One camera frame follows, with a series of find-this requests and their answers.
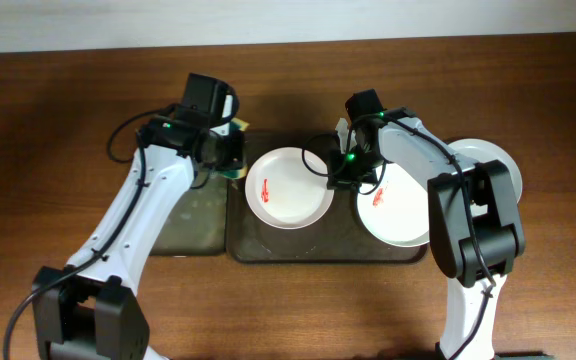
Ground green yellow sponge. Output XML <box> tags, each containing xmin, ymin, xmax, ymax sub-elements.
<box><xmin>219</xmin><ymin>118</ymin><xmax>249</xmax><ymax>180</ymax></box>

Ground white cream plate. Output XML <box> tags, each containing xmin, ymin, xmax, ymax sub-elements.
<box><xmin>356</xmin><ymin>164</ymin><xmax>429</xmax><ymax>247</ymax></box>

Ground white pink plate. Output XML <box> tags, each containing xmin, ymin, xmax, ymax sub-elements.
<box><xmin>245</xmin><ymin>147</ymin><xmax>334</xmax><ymax>230</ymax></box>

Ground light blue plate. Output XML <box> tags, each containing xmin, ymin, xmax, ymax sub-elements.
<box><xmin>448</xmin><ymin>138</ymin><xmax>523</xmax><ymax>203</ymax></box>

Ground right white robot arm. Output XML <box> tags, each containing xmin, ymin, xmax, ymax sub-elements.
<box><xmin>326</xmin><ymin>108</ymin><xmax>525</xmax><ymax>359</ymax></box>

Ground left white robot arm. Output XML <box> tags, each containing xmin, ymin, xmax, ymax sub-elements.
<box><xmin>30</xmin><ymin>116</ymin><xmax>248</xmax><ymax>360</ymax></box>

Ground brown serving tray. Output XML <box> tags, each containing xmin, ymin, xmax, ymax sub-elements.
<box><xmin>225</xmin><ymin>132</ymin><xmax>428</xmax><ymax>264</ymax></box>

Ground black water tray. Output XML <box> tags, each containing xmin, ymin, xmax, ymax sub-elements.
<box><xmin>148</xmin><ymin>132</ymin><xmax>232</xmax><ymax>258</ymax></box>

